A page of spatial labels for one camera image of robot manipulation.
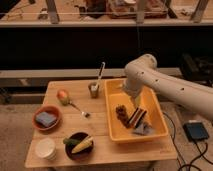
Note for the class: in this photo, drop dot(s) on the brown cup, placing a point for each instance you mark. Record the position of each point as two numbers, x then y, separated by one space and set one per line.
93 94

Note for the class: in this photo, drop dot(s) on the yellow plastic bin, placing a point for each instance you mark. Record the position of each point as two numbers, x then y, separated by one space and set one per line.
115 96

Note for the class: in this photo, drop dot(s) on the blue sponge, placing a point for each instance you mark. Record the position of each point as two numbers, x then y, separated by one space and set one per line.
46 119

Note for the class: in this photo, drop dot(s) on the grey cloth piece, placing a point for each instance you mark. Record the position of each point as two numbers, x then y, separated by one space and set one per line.
144 129

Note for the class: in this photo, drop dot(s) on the silver metal fork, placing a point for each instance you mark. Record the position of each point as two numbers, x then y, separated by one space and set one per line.
85 114

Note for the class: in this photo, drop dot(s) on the yellow toy corn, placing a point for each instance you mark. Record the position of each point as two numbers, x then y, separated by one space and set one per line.
87 142

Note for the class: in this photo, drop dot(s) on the peach toy fruit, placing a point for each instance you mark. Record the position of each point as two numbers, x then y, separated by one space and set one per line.
63 97

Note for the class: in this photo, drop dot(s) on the green toy cucumber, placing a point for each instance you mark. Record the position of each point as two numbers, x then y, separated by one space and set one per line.
70 141

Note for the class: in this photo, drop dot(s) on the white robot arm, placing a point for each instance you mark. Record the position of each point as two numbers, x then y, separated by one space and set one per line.
142 72

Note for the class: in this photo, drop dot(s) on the orange bowl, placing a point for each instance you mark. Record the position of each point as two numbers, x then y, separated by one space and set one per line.
49 109

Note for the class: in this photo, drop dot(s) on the wooden table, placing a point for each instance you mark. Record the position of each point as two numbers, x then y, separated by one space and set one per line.
105 150

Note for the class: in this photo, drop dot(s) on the white paper cup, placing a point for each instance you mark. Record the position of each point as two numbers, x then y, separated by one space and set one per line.
46 149

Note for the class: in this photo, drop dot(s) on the dark brown bowl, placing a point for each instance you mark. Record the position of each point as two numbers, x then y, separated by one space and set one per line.
82 154

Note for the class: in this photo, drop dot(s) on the striped layered cake toy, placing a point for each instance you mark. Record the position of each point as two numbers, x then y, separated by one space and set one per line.
136 117

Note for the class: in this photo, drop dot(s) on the brown chocolate toy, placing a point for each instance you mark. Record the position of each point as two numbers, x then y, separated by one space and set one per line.
122 115

